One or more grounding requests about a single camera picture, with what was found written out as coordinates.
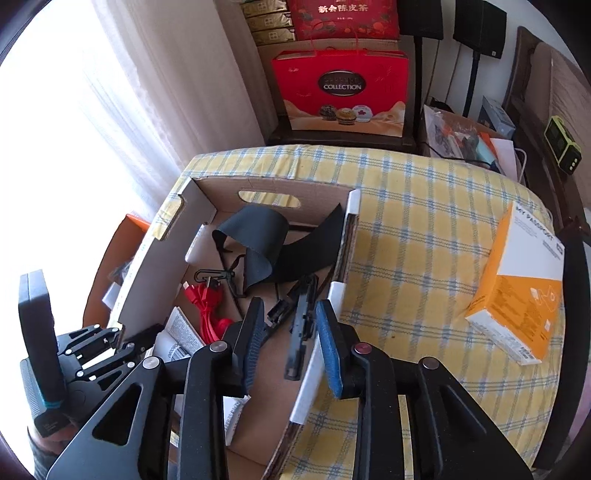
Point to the white curtain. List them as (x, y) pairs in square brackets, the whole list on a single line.
[(207, 69)]

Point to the green and black device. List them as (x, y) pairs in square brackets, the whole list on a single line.
[(563, 143)]

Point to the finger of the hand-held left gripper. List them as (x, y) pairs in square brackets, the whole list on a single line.
[(87, 337), (145, 337)]

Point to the blue grey box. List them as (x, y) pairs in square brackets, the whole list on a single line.
[(496, 117)]

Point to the black speaker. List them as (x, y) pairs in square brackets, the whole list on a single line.
[(480, 27), (422, 18)]

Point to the printed paper leaflet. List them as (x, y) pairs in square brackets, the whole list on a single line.
[(235, 415)]

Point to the clear plastic bag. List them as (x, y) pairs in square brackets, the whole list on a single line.
[(445, 129)]

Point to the red collection gift bag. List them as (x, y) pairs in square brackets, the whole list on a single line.
[(264, 83)]

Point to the gold flat box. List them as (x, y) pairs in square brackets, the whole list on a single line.
[(272, 24), (268, 11), (274, 38)]

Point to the black speaker stand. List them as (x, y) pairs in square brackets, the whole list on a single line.
[(472, 78), (419, 83)]

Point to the orange and white box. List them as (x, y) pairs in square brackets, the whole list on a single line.
[(512, 295)]

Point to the cardboard box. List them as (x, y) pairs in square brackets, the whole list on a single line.
[(314, 198)]

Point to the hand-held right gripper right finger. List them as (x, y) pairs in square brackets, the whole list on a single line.
[(330, 355)]

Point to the white envelope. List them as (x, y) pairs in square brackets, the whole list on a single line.
[(503, 154)]

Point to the red gift box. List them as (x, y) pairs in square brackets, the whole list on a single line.
[(304, 18)]

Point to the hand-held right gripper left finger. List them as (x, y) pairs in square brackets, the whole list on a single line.
[(253, 350)]

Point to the yellow plaid blanket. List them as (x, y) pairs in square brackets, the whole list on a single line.
[(415, 230)]

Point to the person's left forearm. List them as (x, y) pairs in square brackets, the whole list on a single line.
[(44, 450)]

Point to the brown wooden chair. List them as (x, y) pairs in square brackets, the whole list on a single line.
[(540, 69)]

